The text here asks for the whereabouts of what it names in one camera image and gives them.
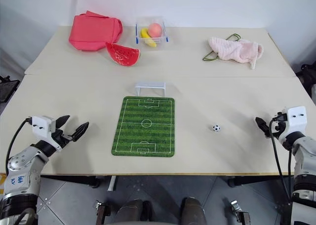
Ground black equipment with cables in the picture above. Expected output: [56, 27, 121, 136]
[294, 64, 316, 97]

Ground red watermelon slice toy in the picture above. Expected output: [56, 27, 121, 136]
[105, 42, 141, 68]

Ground black equipment stand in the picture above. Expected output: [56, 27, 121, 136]
[0, 75, 21, 104]

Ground green wire hanger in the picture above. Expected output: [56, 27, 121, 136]
[202, 33, 241, 62]

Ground metal bracket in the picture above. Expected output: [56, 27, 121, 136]
[229, 199, 251, 224]
[94, 199, 111, 225]

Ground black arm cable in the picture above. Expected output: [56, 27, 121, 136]
[269, 112, 294, 202]
[4, 116, 33, 166]

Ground white table support piece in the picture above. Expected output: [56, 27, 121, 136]
[107, 176, 118, 192]

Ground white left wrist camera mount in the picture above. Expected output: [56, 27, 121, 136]
[31, 115, 57, 138]

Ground small white goal frame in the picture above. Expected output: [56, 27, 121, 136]
[134, 81, 167, 97]

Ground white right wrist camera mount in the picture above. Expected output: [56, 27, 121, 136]
[278, 106, 307, 143]

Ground black table frame leg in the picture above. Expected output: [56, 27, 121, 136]
[226, 175, 295, 187]

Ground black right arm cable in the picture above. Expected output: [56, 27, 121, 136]
[269, 112, 294, 202]

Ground pink toy peach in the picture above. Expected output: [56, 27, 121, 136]
[148, 22, 164, 38]

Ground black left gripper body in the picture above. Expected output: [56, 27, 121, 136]
[50, 129, 76, 152]

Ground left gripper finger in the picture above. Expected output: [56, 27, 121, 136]
[55, 115, 71, 132]
[71, 121, 90, 142]

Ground dark rounded shape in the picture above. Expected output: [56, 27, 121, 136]
[180, 196, 207, 225]
[115, 198, 154, 225]

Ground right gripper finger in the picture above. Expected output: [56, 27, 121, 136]
[255, 116, 273, 138]

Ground yellow toy banana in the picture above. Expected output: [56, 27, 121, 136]
[140, 27, 158, 48]

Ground pink fluffy towel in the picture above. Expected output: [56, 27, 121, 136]
[208, 36, 265, 70]

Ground red folded cloth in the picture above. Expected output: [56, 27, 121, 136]
[68, 10, 124, 52]

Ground clear plastic box blue handles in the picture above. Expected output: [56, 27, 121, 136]
[134, 15, 171, 51]

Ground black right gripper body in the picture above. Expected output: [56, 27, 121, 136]
[271, 121, 287, 139]

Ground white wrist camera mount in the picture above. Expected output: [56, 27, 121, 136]
[278, 106, 307, 143]
[31, 115, 57, 138]

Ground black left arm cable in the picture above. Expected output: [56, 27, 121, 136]
[4, 116, 33, 166]

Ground green soccer field mat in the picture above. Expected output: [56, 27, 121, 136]
[111, 96, 176, 159]

